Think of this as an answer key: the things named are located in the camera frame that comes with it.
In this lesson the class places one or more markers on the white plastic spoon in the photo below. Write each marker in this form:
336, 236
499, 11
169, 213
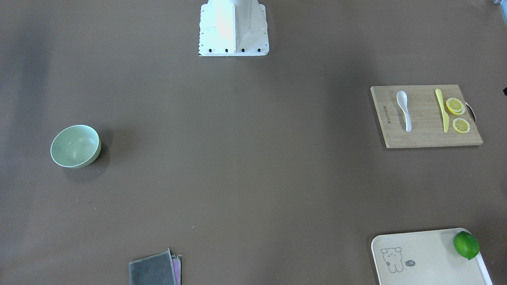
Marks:
402, 100

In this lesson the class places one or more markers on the light green bowl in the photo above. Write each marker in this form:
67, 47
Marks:
76, 146

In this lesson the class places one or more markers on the grey folded cloth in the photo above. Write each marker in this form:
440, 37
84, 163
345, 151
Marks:
159, 269

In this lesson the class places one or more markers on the bamboo cutting board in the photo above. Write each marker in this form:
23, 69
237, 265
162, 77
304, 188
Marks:
426, 118

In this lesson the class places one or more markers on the yellow plastic knife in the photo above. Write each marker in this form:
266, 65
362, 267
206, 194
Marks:
445, 116

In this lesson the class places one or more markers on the upper lemon slice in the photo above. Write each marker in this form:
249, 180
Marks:
455, 106

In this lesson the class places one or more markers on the lemon slice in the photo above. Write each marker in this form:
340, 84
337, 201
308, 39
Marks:
455, 106
461, 125

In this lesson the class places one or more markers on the lower lemon slice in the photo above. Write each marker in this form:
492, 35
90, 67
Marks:
461, 125

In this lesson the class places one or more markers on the cream rabbit tray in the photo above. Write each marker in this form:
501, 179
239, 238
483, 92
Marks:
425, 258

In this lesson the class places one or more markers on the green lime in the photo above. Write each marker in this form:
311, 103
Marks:
466, 245

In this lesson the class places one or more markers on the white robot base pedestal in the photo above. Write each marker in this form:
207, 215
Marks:
233, 28

